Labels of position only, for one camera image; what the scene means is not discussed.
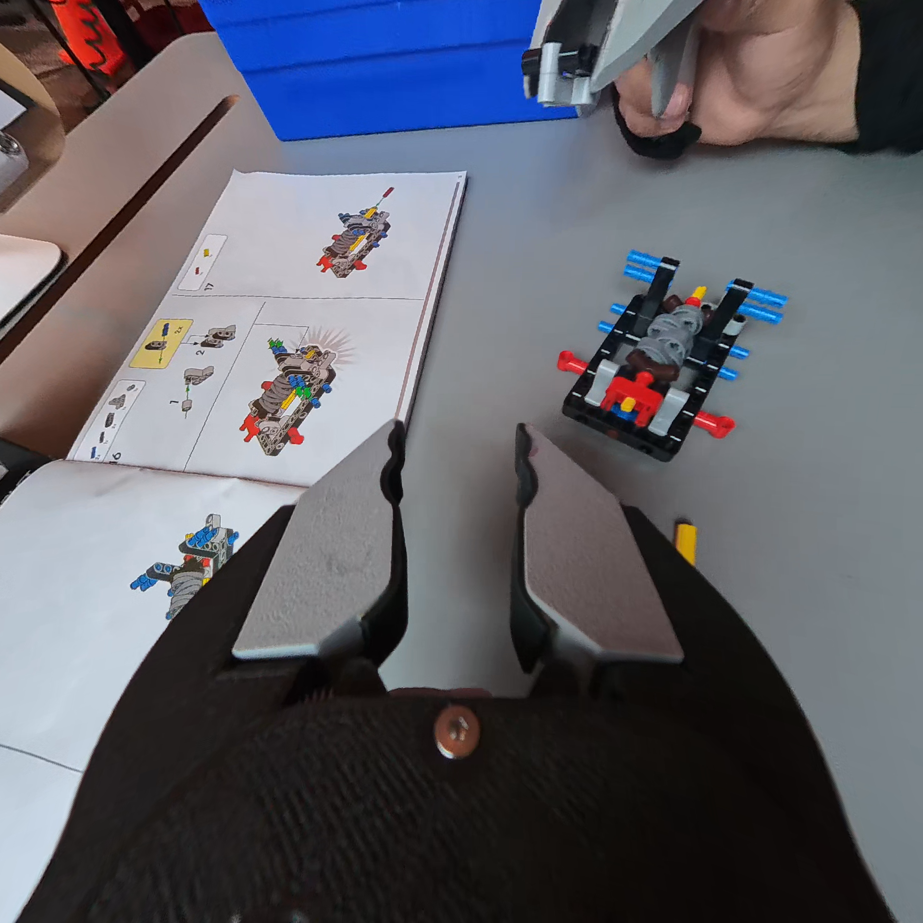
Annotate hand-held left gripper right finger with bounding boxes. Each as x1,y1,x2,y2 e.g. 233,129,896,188
509,423,685,675

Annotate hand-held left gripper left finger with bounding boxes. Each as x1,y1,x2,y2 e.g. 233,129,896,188
232,420,410,661

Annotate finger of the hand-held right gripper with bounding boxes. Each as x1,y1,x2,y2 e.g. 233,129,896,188
590,0,705,93
528,0,614,53

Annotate grey T-shaped lego connector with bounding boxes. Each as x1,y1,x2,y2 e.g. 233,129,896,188
537,42,601,111

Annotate lego chassis assembly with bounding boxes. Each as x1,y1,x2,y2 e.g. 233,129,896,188
559,249,789,463

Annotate person's right forearm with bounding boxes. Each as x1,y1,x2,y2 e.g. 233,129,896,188
840,0,923,157

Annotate lego instruction booklet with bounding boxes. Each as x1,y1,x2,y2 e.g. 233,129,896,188
0,171,468,923

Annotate person's right hand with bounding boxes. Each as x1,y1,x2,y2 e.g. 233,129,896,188
613,0,864,150

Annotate blue plastic bin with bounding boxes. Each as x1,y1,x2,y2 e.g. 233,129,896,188
198,0,579,142

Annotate orange traffic cone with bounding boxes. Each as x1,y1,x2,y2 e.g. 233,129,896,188
58,0,121,77

